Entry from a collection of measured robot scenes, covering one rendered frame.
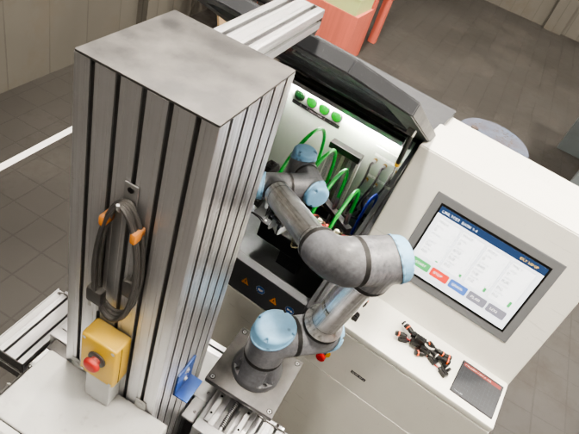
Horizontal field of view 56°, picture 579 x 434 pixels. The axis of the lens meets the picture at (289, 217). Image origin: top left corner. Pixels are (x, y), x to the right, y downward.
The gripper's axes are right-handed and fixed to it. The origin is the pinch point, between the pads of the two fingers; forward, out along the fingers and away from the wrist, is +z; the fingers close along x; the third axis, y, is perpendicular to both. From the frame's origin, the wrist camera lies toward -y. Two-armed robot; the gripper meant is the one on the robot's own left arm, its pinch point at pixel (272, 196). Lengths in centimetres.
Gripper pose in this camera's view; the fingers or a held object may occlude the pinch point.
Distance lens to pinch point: 197.8
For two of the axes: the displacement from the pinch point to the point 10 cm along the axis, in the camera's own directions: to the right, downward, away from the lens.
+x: 7.3, 4.4, -5.2
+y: -5.6, 8.2, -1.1
